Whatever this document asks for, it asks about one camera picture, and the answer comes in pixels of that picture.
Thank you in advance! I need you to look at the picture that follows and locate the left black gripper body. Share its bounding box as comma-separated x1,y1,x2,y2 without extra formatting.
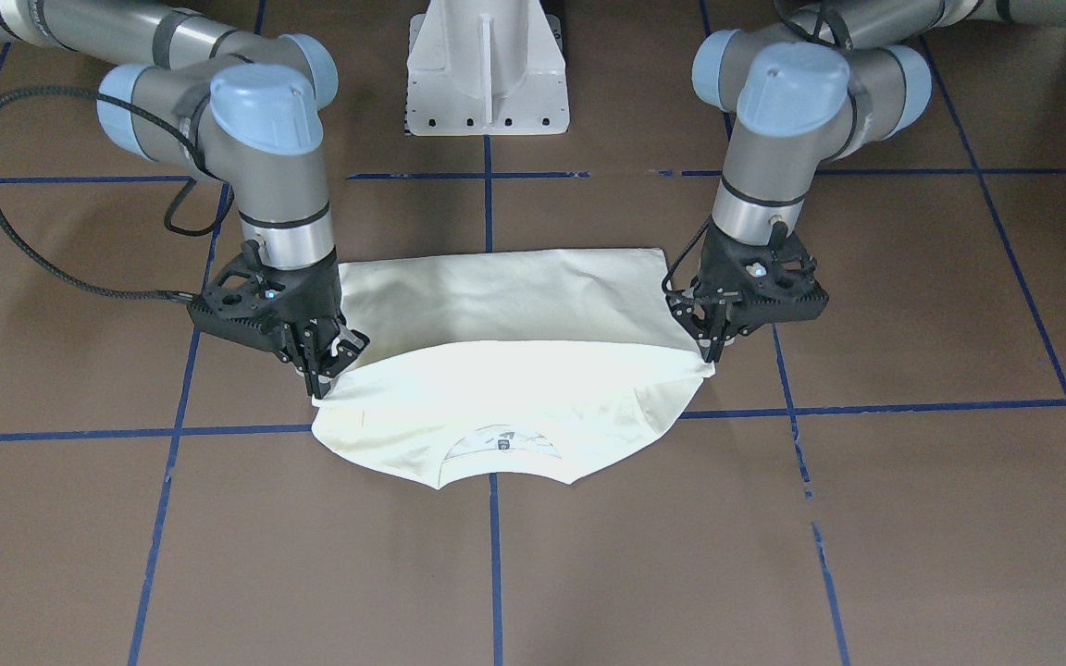
668,220,829,332

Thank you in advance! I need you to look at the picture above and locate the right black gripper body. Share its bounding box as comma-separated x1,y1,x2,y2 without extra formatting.
187,243,343,364

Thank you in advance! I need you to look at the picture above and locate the cream long-sleeve printed shirt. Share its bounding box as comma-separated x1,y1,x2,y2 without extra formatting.
312,248,714,489

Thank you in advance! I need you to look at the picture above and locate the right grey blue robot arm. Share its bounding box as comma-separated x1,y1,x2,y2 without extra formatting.
0,1,368,397

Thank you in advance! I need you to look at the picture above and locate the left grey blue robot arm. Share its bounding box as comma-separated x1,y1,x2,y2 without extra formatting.
663,1,1066,363

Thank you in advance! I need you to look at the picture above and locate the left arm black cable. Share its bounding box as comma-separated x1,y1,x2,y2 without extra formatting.
661,227,714,306

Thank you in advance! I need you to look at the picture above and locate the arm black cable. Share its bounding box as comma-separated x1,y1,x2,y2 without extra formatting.
661,227,714,306
0,87,238,302

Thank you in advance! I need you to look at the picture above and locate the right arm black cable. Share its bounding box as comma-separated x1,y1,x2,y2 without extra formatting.
0,87,238,302

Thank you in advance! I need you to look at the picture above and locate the white pedestal column with base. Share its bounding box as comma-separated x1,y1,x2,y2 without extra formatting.
403,1,571,139

